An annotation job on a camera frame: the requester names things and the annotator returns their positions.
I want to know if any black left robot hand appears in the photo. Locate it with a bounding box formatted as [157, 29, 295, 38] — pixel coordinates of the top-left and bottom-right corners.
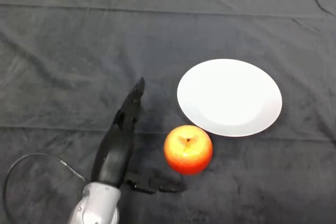
[90, 77, 187, 195]

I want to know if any white round plate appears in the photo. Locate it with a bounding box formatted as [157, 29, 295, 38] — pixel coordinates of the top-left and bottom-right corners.
[176, 58, 283, 137]

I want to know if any black cloth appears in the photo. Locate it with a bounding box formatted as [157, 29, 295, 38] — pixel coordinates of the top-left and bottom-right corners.
[0, 0, 336, 224]

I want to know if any red yellow apple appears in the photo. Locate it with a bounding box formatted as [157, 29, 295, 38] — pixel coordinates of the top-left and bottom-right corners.
[163, 125, 214, 176]

